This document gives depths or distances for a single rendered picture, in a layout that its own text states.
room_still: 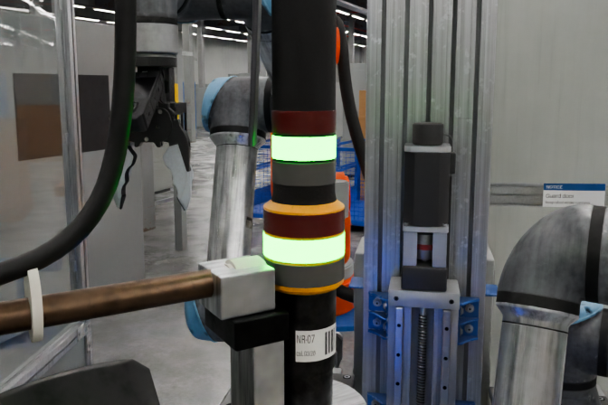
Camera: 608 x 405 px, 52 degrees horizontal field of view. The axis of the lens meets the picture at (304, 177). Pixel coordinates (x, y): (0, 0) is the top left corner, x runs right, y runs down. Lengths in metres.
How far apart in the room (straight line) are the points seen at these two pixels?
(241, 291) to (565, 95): 1.98
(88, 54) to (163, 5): 3.95
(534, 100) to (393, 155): 1.00
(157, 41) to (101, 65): 4.05
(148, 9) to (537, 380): 0.66
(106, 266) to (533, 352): 4.45
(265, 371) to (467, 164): 0.99
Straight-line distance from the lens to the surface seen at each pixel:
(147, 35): 0.86
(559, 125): 2.23
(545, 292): 0.78
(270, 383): 0.33
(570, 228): 0.78
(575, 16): 2.24
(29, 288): 0.29
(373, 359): 1.39
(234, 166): 1.25
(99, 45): 4.90
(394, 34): 1.27
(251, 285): 0.31
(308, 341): 0.33
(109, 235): 5.03
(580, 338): 1.18
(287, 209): 0.31
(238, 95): 1.27
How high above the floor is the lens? 1.64
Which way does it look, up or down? 8 degrees down
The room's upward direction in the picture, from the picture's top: straight up
